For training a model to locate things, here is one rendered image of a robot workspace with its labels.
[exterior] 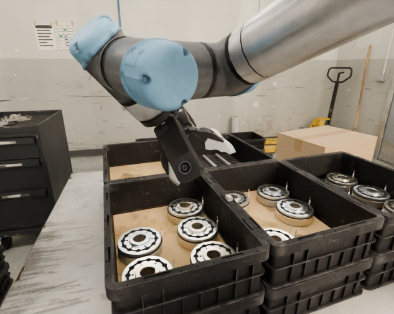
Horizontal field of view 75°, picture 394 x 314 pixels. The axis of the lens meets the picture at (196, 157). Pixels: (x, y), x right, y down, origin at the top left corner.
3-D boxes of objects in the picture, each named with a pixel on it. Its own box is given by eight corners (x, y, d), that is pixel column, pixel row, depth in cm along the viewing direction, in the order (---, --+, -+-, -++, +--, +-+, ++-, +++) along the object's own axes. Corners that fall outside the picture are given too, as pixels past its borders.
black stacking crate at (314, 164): (454, 235, 70) (469, 199, 67) (376, 261, 61) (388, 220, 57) (337, 178, 106) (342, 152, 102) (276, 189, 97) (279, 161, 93)
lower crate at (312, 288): (366, 296, 65) (377, 258, 61) (263, 335, 56) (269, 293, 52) (272, 214, 100) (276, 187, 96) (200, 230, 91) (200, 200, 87)
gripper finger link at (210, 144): (233, 128, 58) (198, 120, 54) (243, 145, 54) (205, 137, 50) (227, 138, 60) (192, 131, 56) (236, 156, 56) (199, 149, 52)
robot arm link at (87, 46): (74, 53, 30) (56, 48, 36) (134, 113, 38) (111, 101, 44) (119, 8, 32) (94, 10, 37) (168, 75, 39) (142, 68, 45)
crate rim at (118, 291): (272, 258, 49) (274, 248, 48) (106, 304, 39) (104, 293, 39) (200, 176, 84) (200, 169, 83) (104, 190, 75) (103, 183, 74)
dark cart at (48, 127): (63, 245, 189) (38, 124, 159) (-6, 255, 179) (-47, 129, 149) (78, 204, 244) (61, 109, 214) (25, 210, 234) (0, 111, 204)
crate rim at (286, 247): (386, 227, 58) (389, 218, 57) (273, 258, 49) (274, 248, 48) (277, 165, 93) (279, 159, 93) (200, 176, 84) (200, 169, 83)
